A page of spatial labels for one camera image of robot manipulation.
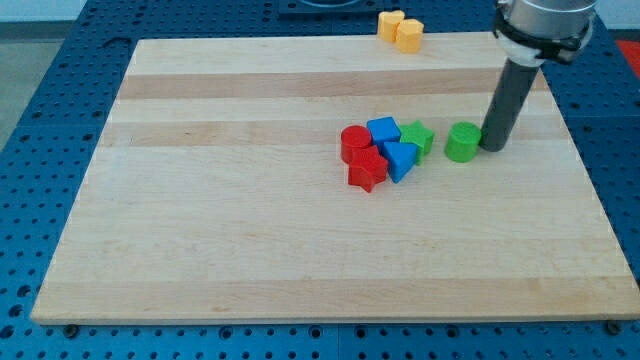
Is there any yellow heart block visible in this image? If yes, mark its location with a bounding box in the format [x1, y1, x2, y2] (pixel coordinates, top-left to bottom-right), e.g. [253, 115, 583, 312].
[377, 10, 405, 43]

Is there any light wooden board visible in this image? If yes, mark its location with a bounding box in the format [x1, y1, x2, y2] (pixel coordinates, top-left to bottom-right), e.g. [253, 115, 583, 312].
[31, 32, 639, 325]

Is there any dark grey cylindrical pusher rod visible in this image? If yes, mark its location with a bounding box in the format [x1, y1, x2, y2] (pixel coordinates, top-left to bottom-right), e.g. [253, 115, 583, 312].
[479, 59, 539, 152]

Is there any green cylinder block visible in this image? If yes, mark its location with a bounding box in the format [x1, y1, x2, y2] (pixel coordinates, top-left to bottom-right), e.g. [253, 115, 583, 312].
[445, 122, 481, 163]

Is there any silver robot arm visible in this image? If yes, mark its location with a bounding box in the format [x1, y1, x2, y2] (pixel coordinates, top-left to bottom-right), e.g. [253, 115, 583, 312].
[493, 0, 597, 68]

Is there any yellow hexagon block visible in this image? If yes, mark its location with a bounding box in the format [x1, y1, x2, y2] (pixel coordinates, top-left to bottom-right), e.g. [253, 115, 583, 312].
[395, 19, 424, 54]

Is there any red star block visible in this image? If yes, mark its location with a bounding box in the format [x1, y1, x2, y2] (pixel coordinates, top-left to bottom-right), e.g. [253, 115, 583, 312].
[347, 145, 389, 193]

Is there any blue triangle block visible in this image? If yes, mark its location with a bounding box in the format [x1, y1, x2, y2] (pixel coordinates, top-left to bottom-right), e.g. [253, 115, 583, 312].
[382, 142, 418, 183]

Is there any green star block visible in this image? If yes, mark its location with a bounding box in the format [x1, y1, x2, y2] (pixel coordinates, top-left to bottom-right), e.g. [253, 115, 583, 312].
[399, 120, 435, 165]

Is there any red cylinder block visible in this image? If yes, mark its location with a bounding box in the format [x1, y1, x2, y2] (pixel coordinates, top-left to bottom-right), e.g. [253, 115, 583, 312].
[340, 125, 372, 164]

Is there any blue cube block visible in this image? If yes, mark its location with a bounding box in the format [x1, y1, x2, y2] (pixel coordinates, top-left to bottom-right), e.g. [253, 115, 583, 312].
[366, 116, 401, 149]

